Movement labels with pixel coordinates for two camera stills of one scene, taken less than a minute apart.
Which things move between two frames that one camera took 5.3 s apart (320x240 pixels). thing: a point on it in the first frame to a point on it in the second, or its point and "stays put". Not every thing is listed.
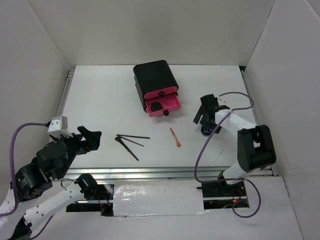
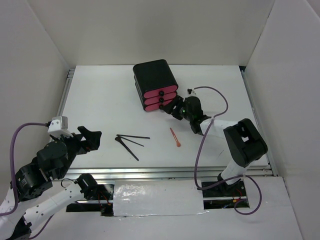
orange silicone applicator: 177,143 stays put
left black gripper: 93,139 stays put
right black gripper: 203,121 to 179,101
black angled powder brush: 119,139 stays put
